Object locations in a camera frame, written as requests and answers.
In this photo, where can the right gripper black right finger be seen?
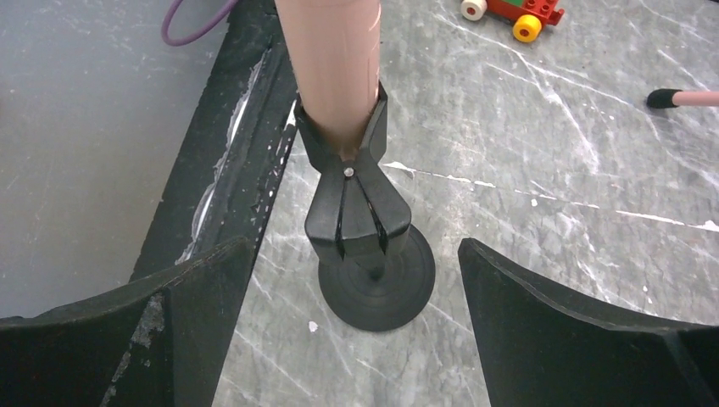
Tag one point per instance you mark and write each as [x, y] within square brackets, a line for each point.
[544, 344]

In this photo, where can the colourful toy block car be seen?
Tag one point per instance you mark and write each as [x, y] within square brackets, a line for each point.
[529, 17]

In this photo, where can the pink microphone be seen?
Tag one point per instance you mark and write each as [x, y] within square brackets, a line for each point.
[334, 47]

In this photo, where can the pink music stand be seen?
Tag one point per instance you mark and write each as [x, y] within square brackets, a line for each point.
[666, 98]

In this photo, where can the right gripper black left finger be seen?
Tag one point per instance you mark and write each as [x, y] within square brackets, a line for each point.
[161, 340]

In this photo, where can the black round-base mic stand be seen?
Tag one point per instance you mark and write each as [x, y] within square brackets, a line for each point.
[376, 269]

